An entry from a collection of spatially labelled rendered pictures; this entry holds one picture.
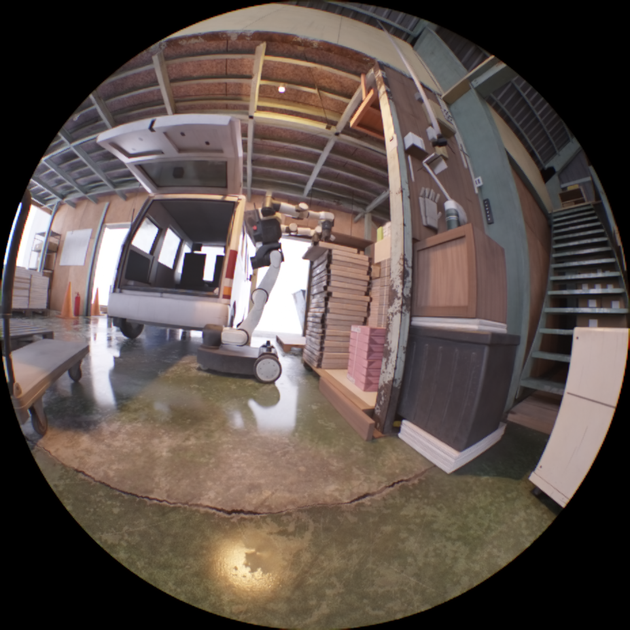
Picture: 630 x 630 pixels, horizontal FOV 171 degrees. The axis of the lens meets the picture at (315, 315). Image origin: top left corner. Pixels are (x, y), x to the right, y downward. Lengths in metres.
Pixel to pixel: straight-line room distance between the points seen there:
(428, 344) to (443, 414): 0.28
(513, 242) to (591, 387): 1.16
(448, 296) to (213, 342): 1.55
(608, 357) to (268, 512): 0.93
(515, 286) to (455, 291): 0.83
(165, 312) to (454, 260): 2.15
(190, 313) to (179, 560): 1.87
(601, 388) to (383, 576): 0.65
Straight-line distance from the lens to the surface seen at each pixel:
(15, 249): 0.78
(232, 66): 2.79
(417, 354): 0.91
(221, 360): 1.57
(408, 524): 0.65
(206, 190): 2.65
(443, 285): 0.85
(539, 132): 7.66
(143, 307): 2.26
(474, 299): 0.74
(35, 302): 5.29
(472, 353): 0.73
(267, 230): 1.73
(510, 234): 1.69
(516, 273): 1.59
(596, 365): 0.73
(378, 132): 2.25
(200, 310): 2.04
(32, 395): 0.89
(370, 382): 1.26
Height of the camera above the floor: 0.49
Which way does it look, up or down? 1 degrees up
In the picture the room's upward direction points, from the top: 6 degrees clockwise
